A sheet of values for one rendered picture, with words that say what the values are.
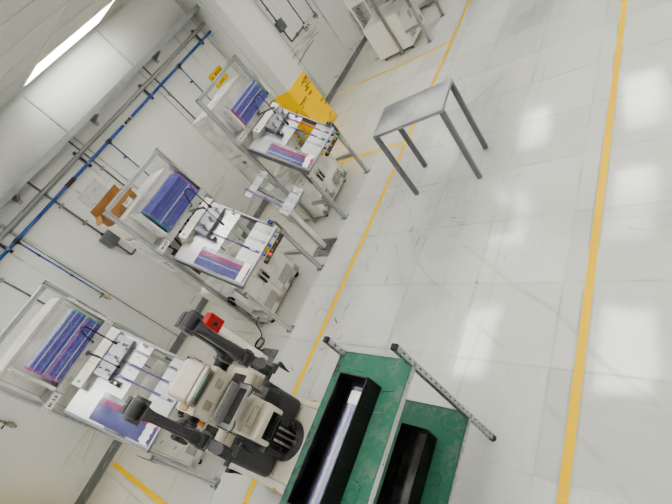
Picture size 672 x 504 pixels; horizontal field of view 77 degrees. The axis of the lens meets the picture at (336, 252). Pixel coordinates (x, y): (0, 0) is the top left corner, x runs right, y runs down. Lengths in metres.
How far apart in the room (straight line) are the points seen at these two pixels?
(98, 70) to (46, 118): 0.85
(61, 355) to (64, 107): 2.91
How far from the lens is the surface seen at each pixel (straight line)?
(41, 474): 5.65
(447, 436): 2.49
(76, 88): 5.83
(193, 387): 2.39
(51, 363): 3.85
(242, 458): 3.06
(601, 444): 2.65
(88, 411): 3.91
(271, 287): 4.48
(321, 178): 5.12
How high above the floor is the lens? 2.48
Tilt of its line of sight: 33 degrees down
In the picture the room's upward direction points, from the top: 45 degrees counter-clockwise
